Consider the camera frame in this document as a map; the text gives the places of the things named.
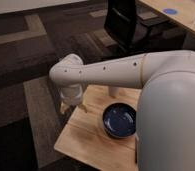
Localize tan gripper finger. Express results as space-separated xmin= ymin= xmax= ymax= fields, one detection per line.
xmin=60 ymin=102 xmax=68 ymax=115
xmin=79 ymin=104 xmax=88 ymax=113

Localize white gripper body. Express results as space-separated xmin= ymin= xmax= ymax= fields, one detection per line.
xmin=60 ymin=84 xmax=83 ymax=106

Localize white ceramic cup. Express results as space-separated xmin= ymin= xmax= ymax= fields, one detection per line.
xmin=108 ymin=87 xmax=119 ymax=98

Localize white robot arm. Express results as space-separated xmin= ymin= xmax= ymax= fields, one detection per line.
xmin=49 ymin=50 xmax=195 ymax=171

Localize dark blue ceramic bowl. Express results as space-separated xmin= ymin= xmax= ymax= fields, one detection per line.
xmin=102 ymin=103 xmax=136 ymax=139

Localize black office chair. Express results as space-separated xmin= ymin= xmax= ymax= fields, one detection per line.
xmin=104 ymin=0 xmax=168 ymax=53

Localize blue round coaster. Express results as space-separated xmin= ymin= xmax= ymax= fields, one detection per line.
xmin=163 ymin=8 xmax=178 ymax=15

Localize light wooden desk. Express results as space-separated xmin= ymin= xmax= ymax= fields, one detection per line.
xmin=139 ymin=0 xmax=195 ymax=34

